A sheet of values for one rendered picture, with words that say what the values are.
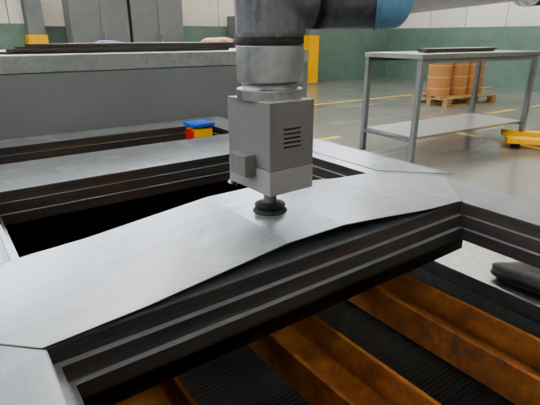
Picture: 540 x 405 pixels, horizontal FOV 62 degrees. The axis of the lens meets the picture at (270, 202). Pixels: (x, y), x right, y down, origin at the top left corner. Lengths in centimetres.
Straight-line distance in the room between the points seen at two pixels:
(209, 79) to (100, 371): 111
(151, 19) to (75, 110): 802
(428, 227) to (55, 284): 46
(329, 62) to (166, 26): 474
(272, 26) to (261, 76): 5
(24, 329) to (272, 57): 34
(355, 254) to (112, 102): 91
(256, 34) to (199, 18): 985
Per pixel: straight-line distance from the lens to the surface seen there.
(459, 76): 855
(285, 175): 51
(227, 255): 47
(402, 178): 80
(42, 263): 53
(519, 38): 1172
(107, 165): 90
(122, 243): 53
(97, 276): 48
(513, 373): 64
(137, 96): 133
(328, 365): 64
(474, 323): 74
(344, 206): 60
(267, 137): 49
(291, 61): 50
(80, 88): 128
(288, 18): 50
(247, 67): 50
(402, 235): 62
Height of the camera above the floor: 109
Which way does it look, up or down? 20 degrees down
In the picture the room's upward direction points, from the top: straight up
